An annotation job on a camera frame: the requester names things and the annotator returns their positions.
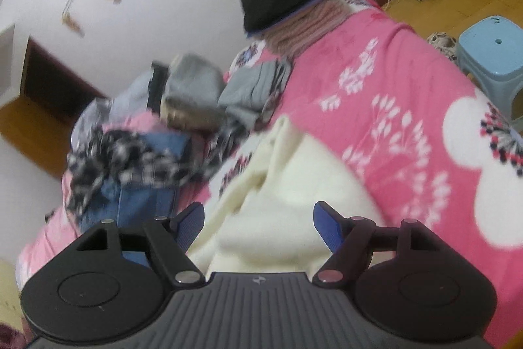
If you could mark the patterned slipper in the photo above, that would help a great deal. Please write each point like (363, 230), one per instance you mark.
(443, 44)

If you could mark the pink floral blanket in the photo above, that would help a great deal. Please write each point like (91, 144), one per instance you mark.
(367, 107)

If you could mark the blue jeans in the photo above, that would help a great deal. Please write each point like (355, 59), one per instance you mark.
(135, 202)

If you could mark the grey sweatshirt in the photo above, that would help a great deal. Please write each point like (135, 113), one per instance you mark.
(192, 83)

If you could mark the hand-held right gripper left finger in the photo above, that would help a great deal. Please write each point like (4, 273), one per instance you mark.
(191, 224)

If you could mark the black white plaid shirt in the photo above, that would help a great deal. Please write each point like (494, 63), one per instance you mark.
(122, 152)

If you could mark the white fuzzy sweater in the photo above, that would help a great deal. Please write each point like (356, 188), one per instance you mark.
(294, 189)

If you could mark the khaki pants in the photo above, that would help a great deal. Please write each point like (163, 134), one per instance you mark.
(188, 120)

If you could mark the black crumpled garment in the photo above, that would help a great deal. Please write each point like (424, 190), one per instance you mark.
(157, 87)

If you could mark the stack of folded clothes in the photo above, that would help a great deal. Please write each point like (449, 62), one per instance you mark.
(306, 26)

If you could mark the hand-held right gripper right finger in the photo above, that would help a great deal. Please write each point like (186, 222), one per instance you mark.
(327, 228)

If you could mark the light blue plastic stool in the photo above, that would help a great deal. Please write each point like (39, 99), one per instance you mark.
(490, 46)

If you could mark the grey quilted garment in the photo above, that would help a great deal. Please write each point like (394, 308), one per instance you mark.
(249, 91)

